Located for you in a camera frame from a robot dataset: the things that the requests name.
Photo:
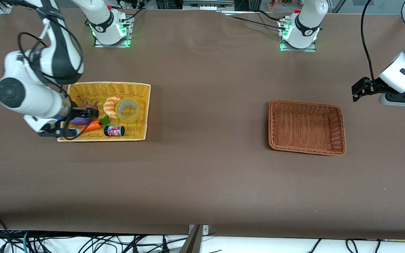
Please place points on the yellow woven rectangular basket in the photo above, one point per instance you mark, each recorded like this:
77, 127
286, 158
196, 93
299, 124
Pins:
135, 95

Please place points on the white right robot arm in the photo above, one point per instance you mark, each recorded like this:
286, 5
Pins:
23, 95

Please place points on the orange background object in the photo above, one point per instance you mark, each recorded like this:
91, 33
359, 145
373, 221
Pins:
280, 3

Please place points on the brown toy lion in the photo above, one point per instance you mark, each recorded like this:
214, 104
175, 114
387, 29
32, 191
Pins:
89, 104

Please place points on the brown table cloth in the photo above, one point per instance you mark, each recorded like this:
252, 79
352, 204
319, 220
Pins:
202, 182

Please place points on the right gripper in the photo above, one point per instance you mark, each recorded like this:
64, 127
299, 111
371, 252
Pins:
78, 113

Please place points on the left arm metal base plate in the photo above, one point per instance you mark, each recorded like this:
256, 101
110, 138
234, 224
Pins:
297, 50

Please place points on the small jar with black lid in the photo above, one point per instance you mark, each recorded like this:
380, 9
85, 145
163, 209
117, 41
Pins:
115, 131

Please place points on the aluminium frame profile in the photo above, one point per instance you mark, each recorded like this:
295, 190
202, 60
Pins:
5, 7
339, 5

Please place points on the small metal clamp bracket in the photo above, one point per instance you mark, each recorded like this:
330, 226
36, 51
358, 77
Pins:
205, 229

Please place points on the toy croissant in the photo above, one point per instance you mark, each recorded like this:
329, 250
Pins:
109, 107

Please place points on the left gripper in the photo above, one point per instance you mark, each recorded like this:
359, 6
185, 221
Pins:
370, 86

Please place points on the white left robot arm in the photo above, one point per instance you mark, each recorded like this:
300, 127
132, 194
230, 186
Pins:
308, 21

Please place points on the orange toy carrot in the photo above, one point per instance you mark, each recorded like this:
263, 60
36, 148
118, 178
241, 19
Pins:
91, 125

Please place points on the brown woven rectangular basket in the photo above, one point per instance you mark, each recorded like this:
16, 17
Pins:
306, 126

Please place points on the grey background equipment box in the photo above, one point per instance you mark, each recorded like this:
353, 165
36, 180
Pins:
207, 4

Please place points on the yellow tape roll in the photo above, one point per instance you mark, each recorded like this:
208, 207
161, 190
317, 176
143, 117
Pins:
128, 120

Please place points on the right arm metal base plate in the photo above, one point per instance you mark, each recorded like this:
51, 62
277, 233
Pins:
113, 45

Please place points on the grey metal stand post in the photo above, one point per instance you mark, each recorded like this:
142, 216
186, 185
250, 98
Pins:
192, 242

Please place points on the purple foam block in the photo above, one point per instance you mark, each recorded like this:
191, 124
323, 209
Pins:
79, 121

